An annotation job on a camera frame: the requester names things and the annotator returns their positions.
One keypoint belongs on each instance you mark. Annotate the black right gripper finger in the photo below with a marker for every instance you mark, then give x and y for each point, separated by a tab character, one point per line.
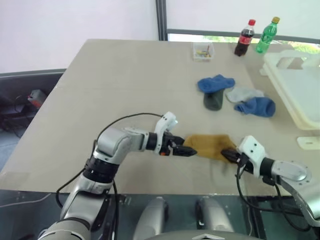
232	159
228	152

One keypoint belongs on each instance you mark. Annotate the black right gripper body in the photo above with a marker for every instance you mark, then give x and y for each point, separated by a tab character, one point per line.
240	158

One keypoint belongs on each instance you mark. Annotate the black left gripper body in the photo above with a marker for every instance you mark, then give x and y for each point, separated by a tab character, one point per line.
168	142

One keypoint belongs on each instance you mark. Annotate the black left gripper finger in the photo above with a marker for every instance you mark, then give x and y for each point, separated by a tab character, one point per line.
179	140
185	151

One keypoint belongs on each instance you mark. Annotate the mustard yellow sock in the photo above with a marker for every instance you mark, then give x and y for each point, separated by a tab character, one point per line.
210	146

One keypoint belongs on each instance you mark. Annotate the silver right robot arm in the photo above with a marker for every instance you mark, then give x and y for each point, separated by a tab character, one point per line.
292	172

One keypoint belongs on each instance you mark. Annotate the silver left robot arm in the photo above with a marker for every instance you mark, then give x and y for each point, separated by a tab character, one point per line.
112	145

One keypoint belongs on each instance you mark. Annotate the white plastic bin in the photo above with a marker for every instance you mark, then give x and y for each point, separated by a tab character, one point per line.
295	85

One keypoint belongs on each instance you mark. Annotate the clear plastic box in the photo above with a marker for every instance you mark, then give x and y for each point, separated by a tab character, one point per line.
203	51

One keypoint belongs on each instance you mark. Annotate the dark green sock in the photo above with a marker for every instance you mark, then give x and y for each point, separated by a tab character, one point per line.
213	101

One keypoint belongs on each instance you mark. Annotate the blue sock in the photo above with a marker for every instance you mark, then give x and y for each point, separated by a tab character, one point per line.
258	107
215	83

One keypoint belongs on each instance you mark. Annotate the grey sock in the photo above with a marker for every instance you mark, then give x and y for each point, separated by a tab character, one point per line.
241	93

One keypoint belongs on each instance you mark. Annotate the silver right robot leg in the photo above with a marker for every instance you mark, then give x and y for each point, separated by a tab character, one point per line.
215	217

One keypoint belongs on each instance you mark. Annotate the silver robot leg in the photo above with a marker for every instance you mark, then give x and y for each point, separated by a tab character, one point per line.
215	217
152	217

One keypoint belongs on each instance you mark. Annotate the white bin lid piece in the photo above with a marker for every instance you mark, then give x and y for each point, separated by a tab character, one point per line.
308	143

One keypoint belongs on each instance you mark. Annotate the silver left robot leg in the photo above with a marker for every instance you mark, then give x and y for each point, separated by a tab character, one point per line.
152	217

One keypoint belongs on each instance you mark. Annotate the grey robot chest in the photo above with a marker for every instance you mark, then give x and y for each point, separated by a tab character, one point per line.
202	236

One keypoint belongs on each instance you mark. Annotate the cola bottle red cap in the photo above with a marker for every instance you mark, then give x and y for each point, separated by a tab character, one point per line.
243	40

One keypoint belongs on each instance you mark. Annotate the green plastic bottle yellow cap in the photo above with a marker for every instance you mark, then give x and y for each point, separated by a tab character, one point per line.
266	37

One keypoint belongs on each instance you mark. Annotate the red and grey device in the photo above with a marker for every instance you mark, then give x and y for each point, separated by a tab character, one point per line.
37	97

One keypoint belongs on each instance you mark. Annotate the dark grey partition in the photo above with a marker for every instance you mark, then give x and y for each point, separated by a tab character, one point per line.
15	77

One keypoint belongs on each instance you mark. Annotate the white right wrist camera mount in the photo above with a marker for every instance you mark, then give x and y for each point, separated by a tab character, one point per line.
252	147

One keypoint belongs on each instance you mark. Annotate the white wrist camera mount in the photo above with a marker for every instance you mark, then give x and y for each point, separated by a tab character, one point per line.
168	120
252	147

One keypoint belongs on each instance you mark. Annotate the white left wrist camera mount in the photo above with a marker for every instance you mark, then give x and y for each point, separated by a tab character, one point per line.
168	120

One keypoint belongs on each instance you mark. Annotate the dark grey window frame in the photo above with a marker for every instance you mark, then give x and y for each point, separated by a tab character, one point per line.
161	20

